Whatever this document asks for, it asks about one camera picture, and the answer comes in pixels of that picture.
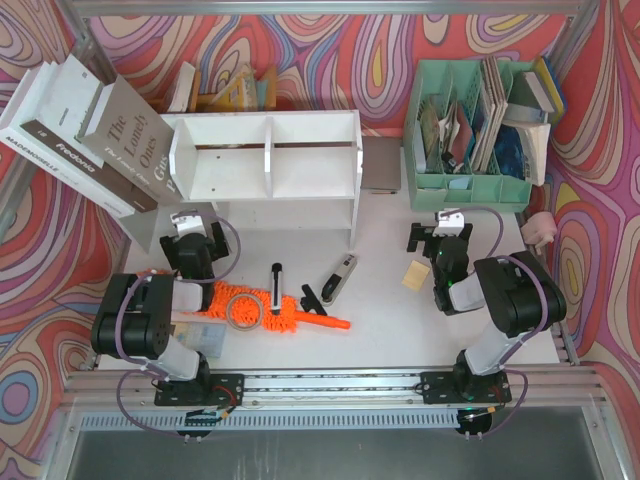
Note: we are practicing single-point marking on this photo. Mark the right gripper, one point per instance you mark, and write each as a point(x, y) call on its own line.
point(416, 238)

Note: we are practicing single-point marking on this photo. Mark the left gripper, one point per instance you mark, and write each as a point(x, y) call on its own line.
point(218, 240)

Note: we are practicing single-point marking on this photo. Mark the orange microfiber duster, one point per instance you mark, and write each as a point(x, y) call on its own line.
point(287, 321)

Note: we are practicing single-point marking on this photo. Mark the clear tape roll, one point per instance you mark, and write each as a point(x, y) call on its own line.
point(245, 312)

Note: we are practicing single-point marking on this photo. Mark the black white marker pen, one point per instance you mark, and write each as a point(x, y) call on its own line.
point(276, 291)

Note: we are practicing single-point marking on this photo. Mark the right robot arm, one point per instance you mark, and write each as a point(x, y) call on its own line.
point(522, 301)

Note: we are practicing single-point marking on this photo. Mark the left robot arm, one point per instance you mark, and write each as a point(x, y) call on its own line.
point(133, 322)

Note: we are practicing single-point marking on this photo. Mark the white wooden bookshelf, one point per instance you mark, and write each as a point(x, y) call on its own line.
point(276, 170)

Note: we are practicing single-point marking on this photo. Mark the yellow sticky note pad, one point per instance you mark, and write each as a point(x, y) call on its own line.
point(416, 275)

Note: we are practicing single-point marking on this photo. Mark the mint green desk organizer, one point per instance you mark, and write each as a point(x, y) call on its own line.
point(434, 185)

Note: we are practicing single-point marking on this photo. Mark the yellow grey calculator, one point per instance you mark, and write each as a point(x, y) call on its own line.
point(206, 338)

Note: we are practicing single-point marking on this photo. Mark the grey notebook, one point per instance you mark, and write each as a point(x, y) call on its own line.
point(381, 168)

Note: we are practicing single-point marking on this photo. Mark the pink piggy figurine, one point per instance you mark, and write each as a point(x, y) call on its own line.
point(539, 230)

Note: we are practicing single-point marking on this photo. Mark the black grey stapler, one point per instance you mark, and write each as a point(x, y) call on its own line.
point(337, 279)

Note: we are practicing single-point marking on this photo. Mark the black binder clip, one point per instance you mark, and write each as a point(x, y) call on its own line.
point(309, 302)

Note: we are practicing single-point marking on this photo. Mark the white books beside organizer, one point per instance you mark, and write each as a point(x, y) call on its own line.
point(536, 104)

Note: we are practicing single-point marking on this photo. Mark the large grey white book stack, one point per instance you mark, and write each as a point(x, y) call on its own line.
point(104, 141)

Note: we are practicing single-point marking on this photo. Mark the small books behind shelf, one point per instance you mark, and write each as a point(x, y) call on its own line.
point(243, 92)

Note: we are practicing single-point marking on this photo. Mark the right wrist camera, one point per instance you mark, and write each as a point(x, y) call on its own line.
point(449, 222)

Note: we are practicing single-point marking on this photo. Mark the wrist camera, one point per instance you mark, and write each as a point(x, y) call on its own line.
point(449, 222)
point(188, 222)

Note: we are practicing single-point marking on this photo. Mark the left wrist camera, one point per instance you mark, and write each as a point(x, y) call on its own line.
point(188, 222)

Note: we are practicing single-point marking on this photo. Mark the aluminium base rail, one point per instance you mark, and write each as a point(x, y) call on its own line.
point(549, 385)

